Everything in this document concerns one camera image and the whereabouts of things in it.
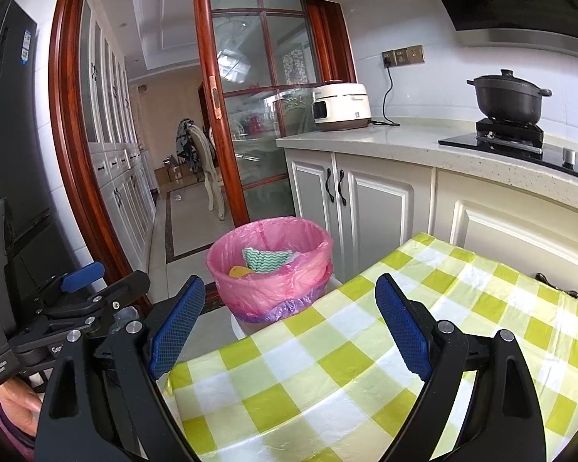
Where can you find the white lower kitchen cabinets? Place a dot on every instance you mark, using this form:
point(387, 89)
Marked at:
point(374, 188)

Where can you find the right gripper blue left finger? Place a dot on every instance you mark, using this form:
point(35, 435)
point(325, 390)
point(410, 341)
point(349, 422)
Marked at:
point(170, 323)

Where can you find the gold wall power outlet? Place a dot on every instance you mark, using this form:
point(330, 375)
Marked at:
point(403, 56)

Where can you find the white tall wall cabinets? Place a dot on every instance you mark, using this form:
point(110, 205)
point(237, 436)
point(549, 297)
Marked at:
point(116, 156)

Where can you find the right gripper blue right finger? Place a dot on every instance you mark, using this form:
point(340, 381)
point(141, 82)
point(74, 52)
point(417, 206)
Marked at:
point(405, 326)

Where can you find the pink-bagged trash bin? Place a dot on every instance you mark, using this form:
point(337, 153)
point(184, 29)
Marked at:
point(270, 297)

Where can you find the black cooking pot with lid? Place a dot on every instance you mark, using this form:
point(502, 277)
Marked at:
point(507, 98)

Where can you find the green white checkered tablecloth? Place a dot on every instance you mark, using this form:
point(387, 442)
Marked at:
point(329, 383)

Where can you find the white electric rice cooker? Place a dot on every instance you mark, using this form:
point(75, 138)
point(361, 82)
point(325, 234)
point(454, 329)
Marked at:
point(339, 106)

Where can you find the person's left hand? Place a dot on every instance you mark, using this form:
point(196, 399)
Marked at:
point(21, 404)

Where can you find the black gas stove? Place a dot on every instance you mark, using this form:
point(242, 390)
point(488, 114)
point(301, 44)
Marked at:
point(524, 142)

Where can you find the green patterned cleaning cloth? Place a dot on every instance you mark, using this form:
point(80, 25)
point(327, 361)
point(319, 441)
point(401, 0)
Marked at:
point(266, 261)

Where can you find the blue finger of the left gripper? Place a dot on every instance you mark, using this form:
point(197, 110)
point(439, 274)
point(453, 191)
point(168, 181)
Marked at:
point(82, 277)

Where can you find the yellow sponge piece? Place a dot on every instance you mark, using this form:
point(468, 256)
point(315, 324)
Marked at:
point(239, 271)

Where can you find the red wooden glass sliding door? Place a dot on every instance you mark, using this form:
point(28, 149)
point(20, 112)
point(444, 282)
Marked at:
point(332, 57)

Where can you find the black refrigerator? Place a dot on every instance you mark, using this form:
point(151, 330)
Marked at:
point(41, 252)

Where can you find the white dining chair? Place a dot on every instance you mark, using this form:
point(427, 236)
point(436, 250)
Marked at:
point(210, 177)

